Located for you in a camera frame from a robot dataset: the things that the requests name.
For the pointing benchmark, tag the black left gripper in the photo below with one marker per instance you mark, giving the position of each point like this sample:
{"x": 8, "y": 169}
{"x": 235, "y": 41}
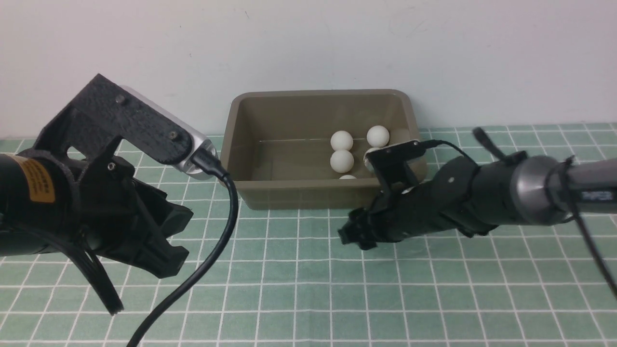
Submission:
{"x": 126, "y": 220}

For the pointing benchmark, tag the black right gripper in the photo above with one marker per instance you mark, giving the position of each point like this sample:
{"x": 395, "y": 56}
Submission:
{"x": 389, "y": 219}

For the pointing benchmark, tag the white ball with logo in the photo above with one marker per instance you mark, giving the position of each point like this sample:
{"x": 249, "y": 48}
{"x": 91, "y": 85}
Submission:
{"x": 366, "y": 160}

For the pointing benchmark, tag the plain white ball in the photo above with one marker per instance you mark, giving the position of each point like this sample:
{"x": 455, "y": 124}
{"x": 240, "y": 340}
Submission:
{"x": 342, "y": 161}

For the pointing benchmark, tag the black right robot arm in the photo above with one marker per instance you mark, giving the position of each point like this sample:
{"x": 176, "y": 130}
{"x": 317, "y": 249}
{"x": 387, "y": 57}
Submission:
{"x": 476, "y": 199}

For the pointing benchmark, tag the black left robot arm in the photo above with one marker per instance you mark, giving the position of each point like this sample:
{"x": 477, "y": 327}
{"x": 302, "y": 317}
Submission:
{"x": 39, "y": 196}

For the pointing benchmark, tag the white ball inside bin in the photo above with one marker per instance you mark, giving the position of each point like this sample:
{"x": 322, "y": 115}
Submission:
{"x": 378, "y": 136}

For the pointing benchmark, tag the olive green plastic bin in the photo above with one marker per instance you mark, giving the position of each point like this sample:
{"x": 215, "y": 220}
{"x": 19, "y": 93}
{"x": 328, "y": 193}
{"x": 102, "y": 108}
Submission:
{"x": 277, "y": 149}

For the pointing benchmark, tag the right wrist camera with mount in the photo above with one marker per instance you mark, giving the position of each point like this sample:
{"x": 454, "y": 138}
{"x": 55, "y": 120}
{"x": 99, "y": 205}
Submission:
{"x": 393, "y": 166}

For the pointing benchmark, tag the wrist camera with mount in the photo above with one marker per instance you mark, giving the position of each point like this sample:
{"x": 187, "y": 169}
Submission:
{"x": 103, "y": 114}
{"x": 393, "y": 166}

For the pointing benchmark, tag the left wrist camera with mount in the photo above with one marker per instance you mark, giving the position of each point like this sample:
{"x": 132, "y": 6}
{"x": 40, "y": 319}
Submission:
{"x": 103, "y": 114}

